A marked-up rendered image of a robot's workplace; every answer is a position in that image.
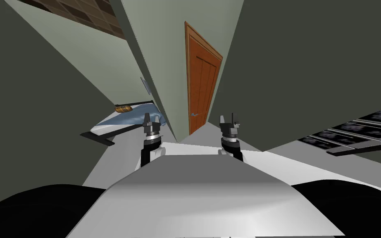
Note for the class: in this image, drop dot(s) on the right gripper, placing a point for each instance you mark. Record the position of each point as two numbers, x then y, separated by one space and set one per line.
230 130

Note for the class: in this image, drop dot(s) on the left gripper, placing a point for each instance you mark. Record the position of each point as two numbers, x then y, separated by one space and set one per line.
151 128

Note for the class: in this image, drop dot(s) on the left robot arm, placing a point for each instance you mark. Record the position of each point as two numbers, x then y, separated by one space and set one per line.
28 215

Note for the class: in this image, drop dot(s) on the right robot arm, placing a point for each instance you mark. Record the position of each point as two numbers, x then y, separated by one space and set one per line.
349 205

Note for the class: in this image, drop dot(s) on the bed with blue cover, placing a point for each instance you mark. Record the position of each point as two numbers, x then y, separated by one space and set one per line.
124 120

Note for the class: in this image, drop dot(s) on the brown wooden door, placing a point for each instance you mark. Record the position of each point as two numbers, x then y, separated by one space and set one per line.
202 86

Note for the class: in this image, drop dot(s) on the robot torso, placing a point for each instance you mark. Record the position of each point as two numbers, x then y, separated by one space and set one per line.
197 198

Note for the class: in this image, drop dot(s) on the black furniture with dark panels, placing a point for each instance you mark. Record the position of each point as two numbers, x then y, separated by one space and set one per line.
355 134

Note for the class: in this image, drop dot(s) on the grey wall picture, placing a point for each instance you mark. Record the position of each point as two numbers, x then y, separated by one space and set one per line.
146 86

